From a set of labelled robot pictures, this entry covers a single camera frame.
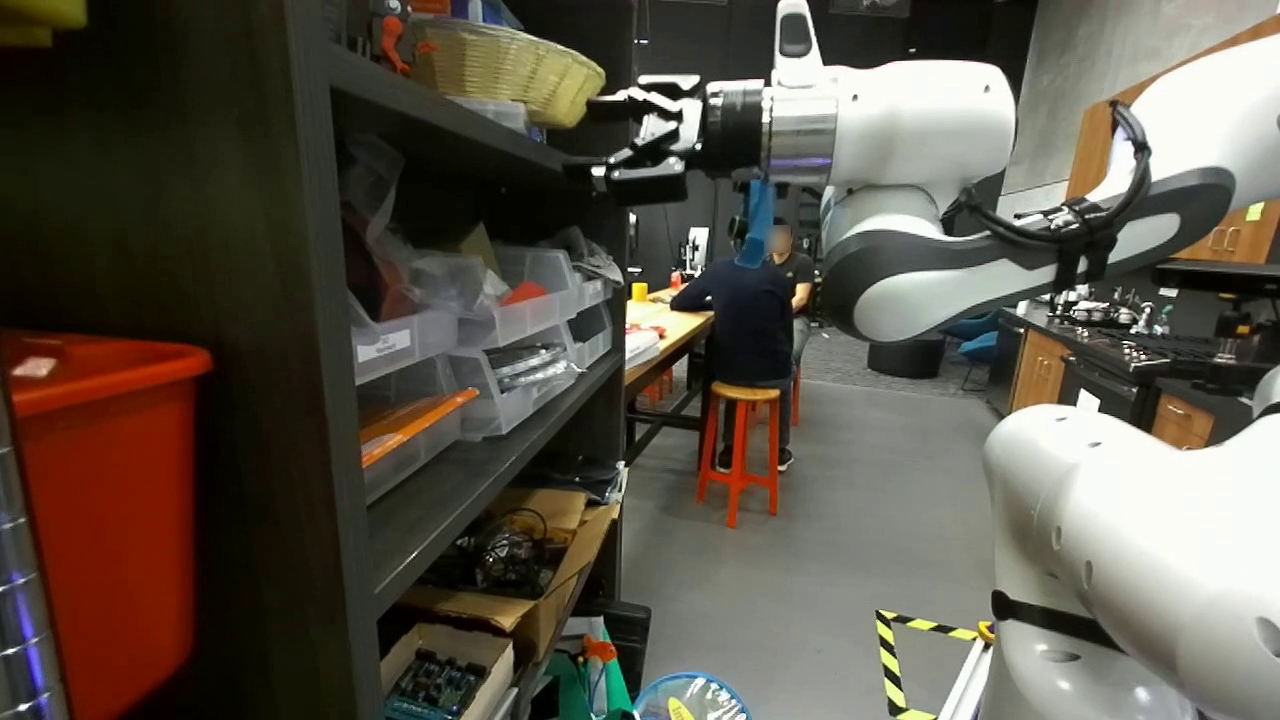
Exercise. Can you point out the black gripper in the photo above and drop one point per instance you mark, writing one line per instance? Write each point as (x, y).
(735, 124)

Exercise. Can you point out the orange toy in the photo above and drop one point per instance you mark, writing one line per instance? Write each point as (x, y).
(392, 41)

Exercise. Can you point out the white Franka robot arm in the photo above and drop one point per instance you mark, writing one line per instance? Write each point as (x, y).
(921, 124)

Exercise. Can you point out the yellow wicker basket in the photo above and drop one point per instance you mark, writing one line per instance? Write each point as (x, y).
(513, 71)

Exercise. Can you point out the orange shelf item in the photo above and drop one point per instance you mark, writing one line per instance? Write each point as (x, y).
(426, 6)

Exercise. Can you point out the dark shelf unit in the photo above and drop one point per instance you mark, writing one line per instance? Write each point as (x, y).
(201, 203)

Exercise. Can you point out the teal round basket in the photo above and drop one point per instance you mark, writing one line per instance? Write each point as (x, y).
(694, 703)

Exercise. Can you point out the white tabletop device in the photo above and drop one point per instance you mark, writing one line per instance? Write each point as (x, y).
(697, 254)

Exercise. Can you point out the crumpled clear plastic wrap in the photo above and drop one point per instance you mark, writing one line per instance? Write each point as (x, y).
(585, 254)

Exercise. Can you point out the yellow cup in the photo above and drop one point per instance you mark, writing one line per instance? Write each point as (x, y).
(642, 291)

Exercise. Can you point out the white flat packet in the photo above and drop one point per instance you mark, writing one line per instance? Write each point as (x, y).
(493, 113)

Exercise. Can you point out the clear plastic storage bin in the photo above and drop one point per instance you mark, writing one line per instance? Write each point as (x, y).
(594, 338)
(403, 344)
(526, 319)
(513, 401)
(405, 461)
(594, 287)

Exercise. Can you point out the person with black hair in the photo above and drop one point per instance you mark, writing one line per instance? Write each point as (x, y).
(797, 263)

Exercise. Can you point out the wooden top work table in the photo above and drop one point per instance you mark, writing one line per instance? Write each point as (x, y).
(666, 333)

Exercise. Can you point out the small red item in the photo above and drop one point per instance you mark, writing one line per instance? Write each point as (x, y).
(526, 291)

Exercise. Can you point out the blue white cardboard box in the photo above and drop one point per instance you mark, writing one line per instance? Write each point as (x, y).
(485, 10)

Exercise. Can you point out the seated person dark shirt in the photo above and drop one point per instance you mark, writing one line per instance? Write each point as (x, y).
(747, 322)

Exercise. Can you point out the orange metal stool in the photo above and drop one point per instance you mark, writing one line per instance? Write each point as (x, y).
(735, 502)
(656, 387)

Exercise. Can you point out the shiny metal parts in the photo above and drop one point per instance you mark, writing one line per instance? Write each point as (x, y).
(530, 367)

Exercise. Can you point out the clear plastic bags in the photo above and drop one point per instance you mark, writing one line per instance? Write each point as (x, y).
(392, 263)

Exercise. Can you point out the black round ottoman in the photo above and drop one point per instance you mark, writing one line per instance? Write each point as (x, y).
(907, 361)

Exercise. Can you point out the orange flat strip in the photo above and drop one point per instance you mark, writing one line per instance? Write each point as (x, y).
(412, 422)

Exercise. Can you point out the blue lounge chair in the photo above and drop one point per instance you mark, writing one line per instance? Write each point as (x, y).
(980, 344)

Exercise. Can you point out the dark parts in box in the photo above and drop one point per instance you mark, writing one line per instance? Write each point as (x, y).
(500, 557)

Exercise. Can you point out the wooden base cabinet counter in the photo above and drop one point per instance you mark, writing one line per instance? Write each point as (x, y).
(1038, 375)

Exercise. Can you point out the large open cardboard box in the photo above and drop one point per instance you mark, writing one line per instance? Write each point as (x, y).
(546, 593)

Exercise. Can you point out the silver countertop appliance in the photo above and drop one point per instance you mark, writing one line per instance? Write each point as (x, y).
(1096, 308)

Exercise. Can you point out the small cardboard box black crate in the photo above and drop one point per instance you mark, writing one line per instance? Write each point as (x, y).
(467, 643)

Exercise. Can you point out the green plastic item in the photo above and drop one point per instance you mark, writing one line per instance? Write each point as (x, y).
(585, 686)

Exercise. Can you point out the yellow black hazard tape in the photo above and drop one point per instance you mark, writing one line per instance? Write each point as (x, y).
(891, 664)

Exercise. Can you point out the large yellow plastic bin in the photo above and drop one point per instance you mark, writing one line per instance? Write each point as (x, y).
(40, 14)

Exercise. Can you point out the orange plastic bin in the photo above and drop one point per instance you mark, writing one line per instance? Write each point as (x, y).
(114, 533)

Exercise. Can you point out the wooden wall cabinet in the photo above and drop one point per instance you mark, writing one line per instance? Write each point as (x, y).
(1233, 236)

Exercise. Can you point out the white metal rail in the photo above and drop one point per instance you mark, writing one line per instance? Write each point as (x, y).
(964, 686)

